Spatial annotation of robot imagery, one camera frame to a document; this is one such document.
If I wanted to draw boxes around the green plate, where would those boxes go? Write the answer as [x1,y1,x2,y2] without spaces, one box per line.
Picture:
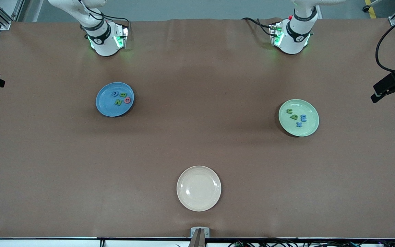
[278,99,320,137]

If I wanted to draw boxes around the blue plate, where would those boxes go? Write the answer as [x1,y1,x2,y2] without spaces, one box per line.
[96,82,135,117]

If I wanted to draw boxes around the metal base connector plate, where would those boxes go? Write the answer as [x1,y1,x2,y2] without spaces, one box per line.
[115,24,130,49]
[270,22,284,47]

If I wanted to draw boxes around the cream plate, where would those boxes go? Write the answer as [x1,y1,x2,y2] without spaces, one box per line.
[177,166,222,212]

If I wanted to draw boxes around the brown table cover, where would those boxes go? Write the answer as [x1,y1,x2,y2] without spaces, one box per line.
[0,18,395,239]

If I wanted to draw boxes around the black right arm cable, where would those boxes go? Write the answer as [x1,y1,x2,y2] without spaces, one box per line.
[77,0,131,31]

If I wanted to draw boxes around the black base cable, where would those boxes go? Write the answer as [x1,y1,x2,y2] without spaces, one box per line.
[241,17,274,36]

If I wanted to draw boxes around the white table edge rail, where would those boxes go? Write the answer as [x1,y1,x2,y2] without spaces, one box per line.
[0,238,395,247]

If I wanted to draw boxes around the grey metal camera bracket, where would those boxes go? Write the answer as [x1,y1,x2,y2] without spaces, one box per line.
[190,227,210,247]

